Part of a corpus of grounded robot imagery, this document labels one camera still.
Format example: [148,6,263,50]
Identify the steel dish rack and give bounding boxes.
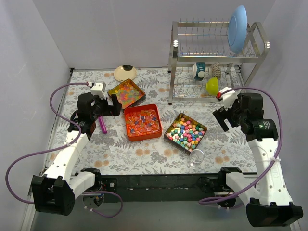
[168,20,270,105]

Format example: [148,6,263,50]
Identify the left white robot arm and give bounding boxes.
[31,92,122,216]

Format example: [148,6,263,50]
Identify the black base bar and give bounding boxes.
[86,173,232,203]

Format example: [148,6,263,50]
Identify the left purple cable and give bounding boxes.
[5,82,124,218]

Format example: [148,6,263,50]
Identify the floral table mat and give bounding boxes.
[53,68,256,175]

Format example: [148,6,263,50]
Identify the purple plastic scoop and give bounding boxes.
[98,116,107,134]

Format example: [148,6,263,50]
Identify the patterned beige bowl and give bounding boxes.
[210,62,221,80]

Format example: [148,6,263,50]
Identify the cream plate black spot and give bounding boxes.
[114,65,137,82]

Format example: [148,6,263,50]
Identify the blue plate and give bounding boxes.
[228,5,247,54]

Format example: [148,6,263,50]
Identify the yellow green bowl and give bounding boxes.
[205,77,218,97]

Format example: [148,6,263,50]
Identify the dark tin translucent star candies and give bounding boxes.
[107,79,146,111]

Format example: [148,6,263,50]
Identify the orange tin of lollipops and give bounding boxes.
[124,104,163,142]

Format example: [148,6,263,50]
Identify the dark tin pastel star candies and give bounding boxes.
[164,113,207,155]

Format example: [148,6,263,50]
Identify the teal white bowl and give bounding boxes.
[192,62,206,81]

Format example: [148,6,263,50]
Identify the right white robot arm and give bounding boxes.
[213,90,303,227]

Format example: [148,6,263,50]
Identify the clear glass jar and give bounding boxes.
[187,149,205,169]

